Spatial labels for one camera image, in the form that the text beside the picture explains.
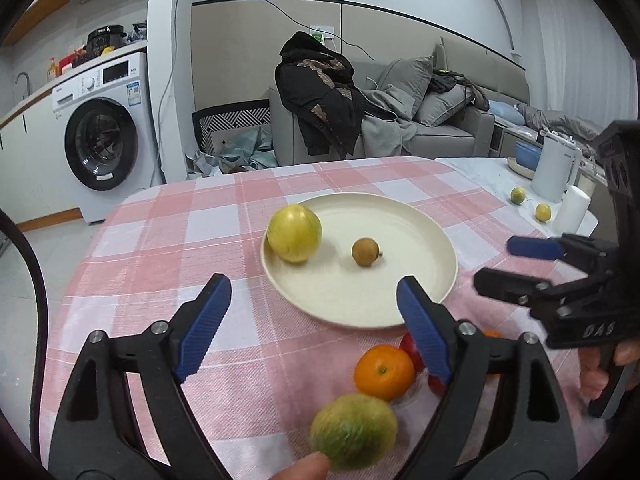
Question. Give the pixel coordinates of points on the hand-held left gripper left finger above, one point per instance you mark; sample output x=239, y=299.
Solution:
x=202, y=332

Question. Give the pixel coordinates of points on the cream round plate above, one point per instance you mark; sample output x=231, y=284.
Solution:
x=350, y=300

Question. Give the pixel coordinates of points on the small brown longan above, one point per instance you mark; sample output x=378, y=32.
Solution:
x=365, y=252

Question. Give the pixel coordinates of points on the light blue pillow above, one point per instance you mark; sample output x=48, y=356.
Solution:
x=505, y=112

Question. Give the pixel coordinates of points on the green wrinkled guava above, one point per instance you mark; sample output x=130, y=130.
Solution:
x=352, y=430

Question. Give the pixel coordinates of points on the person's right hand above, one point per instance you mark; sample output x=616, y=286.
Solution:
x=591, y=377

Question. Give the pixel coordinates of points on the kitchen faucet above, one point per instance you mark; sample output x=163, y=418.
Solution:
x=25, y=80

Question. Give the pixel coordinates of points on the black patterned jacket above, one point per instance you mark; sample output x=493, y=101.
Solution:
x=320, y=105

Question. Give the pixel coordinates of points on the person's left hand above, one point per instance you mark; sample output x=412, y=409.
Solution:
x=307, y=467

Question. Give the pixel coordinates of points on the dark clothes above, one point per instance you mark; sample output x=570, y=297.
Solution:
x=452, y=82

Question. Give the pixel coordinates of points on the orange mandarin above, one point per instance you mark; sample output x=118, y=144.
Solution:
x=382, y=370

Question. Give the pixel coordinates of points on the black patterned laundry basket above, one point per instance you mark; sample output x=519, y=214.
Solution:
x=235, y=115

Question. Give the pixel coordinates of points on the teal clothes pile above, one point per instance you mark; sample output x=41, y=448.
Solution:
x=250, y=155

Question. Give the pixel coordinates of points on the white kitchen counter cabinet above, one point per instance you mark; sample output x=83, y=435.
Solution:
x=30, y=160

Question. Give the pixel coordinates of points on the black rice cooker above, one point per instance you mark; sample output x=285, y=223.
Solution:
x=105, y=40

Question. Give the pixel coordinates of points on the grey bed cover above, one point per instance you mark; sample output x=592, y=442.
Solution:
x=560, y=122

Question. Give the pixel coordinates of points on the red tomato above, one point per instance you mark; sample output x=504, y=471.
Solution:
x=411, y=355

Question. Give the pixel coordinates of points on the white washing machine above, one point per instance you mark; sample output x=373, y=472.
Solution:
x=115, y=90

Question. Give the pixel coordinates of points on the blue bowl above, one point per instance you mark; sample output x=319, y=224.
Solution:
x=526, y=154

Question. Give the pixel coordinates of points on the pink checked tablecloth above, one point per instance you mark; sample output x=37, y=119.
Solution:
x=200, y=240

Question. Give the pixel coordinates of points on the white electric kettle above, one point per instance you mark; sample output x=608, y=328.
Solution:
x=552, y=170

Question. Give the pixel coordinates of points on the small grey cushion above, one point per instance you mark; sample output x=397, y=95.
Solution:
x=442, y=107

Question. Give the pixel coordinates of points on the large yellow citrus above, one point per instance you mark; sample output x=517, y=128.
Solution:
x=294, y=232

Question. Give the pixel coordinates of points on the yellow bottle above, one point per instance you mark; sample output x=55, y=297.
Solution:
x=52, y=70

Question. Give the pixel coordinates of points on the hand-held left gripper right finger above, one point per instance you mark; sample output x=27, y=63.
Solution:
x=425, y=327

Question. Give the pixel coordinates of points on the grey sofa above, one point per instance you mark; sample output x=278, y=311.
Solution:
x=450, y=140

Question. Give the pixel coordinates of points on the white paper roll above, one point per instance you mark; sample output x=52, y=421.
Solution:
x=572, y=210

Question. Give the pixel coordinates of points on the cream tray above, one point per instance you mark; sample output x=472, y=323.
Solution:
x=517, y=167

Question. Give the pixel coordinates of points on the small yellow-green lime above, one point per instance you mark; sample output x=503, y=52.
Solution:
x=518, y=195
x=543, y=212

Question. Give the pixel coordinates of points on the large grey cushion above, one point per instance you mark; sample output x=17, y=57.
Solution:
x=402, y=85

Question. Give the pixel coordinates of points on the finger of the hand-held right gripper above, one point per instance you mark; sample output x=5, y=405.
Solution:
x=530, y=247
x=505, y=285

